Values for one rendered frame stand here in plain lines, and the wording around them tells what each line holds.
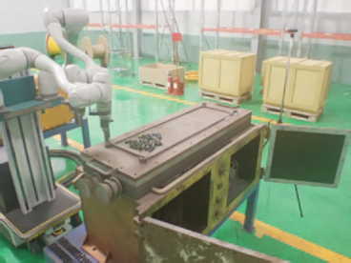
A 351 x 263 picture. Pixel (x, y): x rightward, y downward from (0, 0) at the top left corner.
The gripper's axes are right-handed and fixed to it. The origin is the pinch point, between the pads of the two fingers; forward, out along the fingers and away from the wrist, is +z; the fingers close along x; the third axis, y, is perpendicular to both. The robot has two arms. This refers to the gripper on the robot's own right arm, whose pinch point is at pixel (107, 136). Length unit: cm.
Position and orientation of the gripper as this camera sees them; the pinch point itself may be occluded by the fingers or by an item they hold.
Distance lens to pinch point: 175.6
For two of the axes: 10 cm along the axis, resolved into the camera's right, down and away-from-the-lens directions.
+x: -1.1, -3.9, 9.2
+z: 0.0, 9.2, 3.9
